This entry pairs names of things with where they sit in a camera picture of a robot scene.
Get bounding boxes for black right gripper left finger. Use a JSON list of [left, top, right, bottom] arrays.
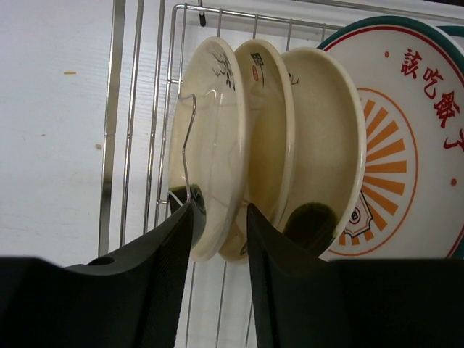
[[1, 204, 194, 347]]

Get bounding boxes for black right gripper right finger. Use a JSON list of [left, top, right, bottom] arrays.
[[247, 204, 463, 347]]

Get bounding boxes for cream bowl with green spot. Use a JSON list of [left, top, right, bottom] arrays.
[[278, 47, 367, 261]]

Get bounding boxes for cream bowl with black calligraphy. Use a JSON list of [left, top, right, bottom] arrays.
[[168, 36, 249, 262]]

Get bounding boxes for cream bowl with red stamp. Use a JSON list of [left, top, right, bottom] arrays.
[[219, 39, 296, 264]]

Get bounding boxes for white plate with orange sunburst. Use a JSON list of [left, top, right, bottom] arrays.
[[320, 16, 463, 260]]

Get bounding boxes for chrome wire dish rack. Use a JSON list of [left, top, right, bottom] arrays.
[[98, 1, 367, 347]]

